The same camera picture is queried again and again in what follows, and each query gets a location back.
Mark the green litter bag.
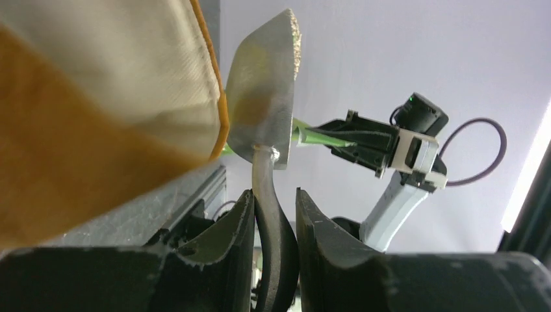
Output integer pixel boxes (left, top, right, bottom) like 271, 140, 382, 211
289, 118, 358, 148

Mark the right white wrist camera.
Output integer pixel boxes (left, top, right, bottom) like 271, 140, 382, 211
389, 128, 448, 189

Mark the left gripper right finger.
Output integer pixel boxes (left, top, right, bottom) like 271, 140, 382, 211
296, 189, 550, 311

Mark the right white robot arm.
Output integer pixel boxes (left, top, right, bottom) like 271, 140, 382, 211
309, 92, 449, 252

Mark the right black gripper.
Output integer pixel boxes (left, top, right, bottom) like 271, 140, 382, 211
306, 110, 399, 178

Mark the metal scoop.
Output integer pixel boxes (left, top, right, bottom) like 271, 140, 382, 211
225, 9, 299, 311

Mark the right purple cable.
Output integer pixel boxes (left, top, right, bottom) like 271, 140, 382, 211
438, 118, 507, 187

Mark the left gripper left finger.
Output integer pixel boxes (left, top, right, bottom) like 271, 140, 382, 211
1, 190, 255, 311

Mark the litter pellets pile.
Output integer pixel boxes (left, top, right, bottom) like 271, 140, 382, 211
289, 10, 302, 80

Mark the orange paper grocery bag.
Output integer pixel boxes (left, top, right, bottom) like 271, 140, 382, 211
1, 1, 229, 250

